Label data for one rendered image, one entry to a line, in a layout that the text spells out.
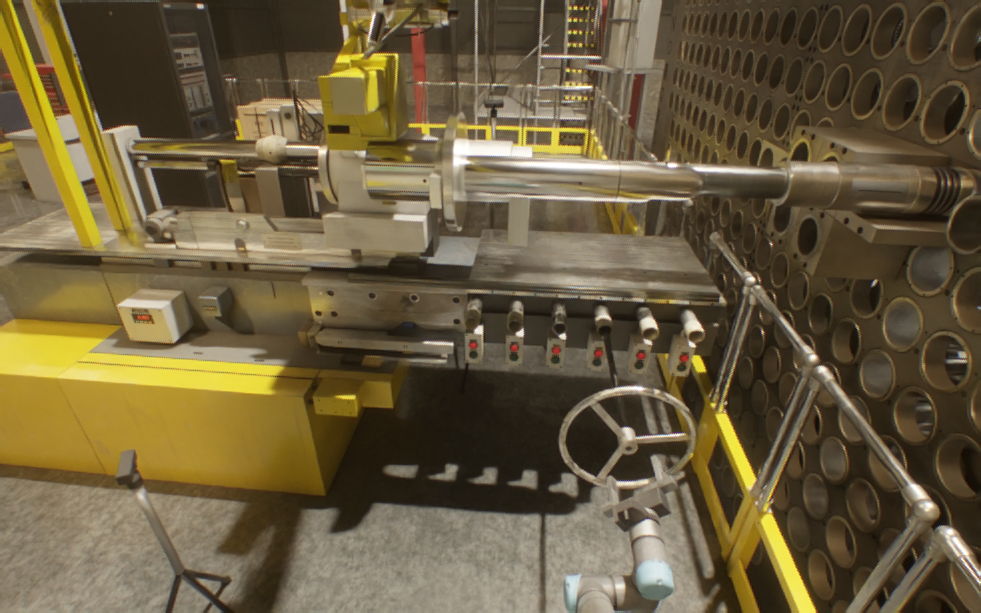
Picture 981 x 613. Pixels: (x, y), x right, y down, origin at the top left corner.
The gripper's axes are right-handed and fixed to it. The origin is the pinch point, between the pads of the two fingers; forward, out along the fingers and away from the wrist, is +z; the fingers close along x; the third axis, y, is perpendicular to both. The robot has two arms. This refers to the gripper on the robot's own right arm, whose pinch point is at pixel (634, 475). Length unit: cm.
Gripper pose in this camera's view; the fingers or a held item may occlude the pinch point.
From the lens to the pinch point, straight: 143.6
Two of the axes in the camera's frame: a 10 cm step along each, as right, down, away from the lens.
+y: 6.4, 6.9, 3.4
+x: 7.7, -5.2, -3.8
